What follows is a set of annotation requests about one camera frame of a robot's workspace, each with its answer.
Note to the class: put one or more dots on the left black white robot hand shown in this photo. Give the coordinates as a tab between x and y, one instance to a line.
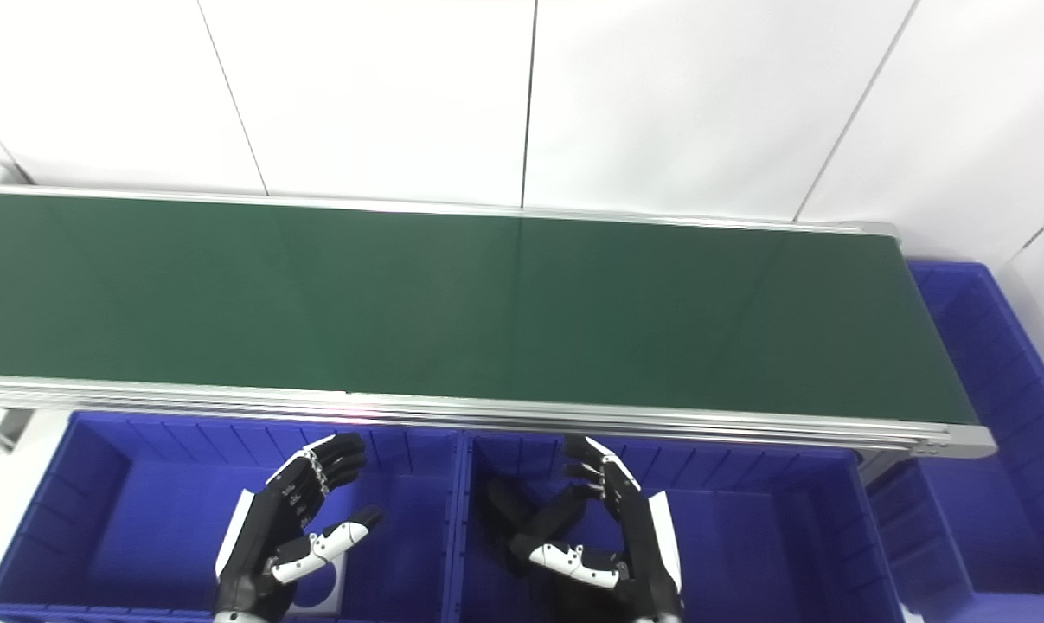
266	528

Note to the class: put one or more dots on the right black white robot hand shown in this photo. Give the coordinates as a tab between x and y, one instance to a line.
643	536

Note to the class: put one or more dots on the green conveyor belt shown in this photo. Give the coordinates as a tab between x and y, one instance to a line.
487	303

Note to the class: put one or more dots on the white square plate with hole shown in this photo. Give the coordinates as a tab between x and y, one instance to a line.
336	590

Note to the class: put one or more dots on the black block part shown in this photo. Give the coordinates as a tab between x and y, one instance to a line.
552	517
506	506

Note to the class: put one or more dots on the blue plastic bin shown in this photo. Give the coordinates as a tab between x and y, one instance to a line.
746	554
141	536
989	389

